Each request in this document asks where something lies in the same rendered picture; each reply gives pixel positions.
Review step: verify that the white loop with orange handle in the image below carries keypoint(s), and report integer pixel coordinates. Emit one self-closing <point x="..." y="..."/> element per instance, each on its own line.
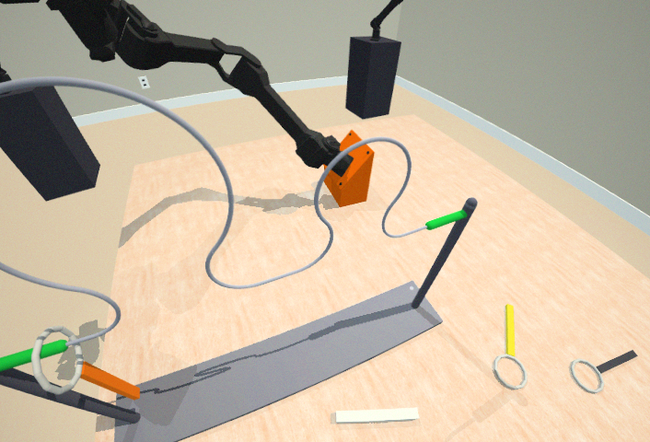
<point x="83" y="370"/>

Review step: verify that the white rectangular bar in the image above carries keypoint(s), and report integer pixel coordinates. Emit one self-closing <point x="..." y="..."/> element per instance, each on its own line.
<point x="377" y="415"/>

